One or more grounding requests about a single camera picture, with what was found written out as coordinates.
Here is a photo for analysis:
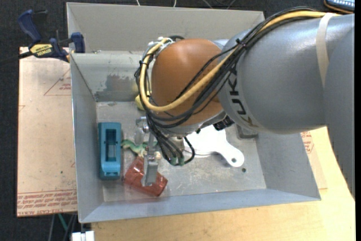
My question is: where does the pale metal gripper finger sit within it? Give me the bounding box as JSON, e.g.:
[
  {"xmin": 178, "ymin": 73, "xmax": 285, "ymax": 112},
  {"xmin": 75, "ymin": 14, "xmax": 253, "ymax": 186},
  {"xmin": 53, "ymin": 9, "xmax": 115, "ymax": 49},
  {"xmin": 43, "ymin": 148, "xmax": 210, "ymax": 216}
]
[
  {"xmin": 134, "ymin": 117, "xmax": 150, "ymax": 146},
  {"xmin": 143, "ymin": 151, "xmax": 162, "ymax": 187}
]

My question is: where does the green toy animal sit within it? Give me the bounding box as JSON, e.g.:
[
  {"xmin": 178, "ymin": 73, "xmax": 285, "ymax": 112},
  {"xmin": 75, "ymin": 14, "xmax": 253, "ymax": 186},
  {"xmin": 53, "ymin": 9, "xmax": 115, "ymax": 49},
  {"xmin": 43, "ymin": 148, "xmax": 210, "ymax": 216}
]
[{"xmin": 121, "ymin": 138, "xmax": 149, "ymax": 157}]

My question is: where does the red clear plastic cup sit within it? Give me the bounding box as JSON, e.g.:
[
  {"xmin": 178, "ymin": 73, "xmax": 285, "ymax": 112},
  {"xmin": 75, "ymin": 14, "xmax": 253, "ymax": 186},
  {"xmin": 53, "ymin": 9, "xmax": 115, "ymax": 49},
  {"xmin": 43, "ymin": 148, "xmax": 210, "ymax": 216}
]
[{"xmin": 123, "ymin": 156, "xmax": 169, "ymax": 198}]

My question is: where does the blue tape dispenser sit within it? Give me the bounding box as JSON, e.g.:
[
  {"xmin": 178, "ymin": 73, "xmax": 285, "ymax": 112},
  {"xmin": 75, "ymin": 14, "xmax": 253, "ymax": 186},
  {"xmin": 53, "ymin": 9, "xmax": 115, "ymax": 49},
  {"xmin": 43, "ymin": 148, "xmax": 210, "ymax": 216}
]
[{"xmin": 97, "ymin": 121, "xmax": 123, "ymax": 181}]

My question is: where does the yellow toy fruit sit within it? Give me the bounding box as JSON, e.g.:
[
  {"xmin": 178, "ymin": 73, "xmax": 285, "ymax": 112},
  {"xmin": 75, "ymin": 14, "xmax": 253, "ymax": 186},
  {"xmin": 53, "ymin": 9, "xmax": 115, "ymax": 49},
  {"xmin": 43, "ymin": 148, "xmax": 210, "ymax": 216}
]
[{"xmin": 134, "ymin": 94, "xmax": 148, "ymax": 112}]

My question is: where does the grey metal bin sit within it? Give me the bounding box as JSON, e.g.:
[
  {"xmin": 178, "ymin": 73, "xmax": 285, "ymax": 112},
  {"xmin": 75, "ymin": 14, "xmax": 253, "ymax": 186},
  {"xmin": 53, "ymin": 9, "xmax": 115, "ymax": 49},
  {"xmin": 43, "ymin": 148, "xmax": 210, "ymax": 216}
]
[{"xmin": 66, "ymin": 2, "xmax": 322, "ymax": 224}]

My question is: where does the brown cardboard board, red print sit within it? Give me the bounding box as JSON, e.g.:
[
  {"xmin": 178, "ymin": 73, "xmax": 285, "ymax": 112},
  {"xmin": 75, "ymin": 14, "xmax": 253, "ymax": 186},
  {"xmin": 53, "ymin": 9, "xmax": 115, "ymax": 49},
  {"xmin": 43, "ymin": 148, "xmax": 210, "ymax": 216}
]
[{"xmin": 16, "ymin": 46, "xmax": 329, "ymax": 218}]

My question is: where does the black cylinder on white bracket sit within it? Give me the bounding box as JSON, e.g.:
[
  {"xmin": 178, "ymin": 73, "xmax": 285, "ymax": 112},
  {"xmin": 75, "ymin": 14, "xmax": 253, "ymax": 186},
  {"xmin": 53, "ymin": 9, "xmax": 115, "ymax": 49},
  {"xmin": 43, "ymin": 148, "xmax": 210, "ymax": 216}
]
[{"xmin": 184, "ymin": 114, "xmax": 245, "ymax": 168}]

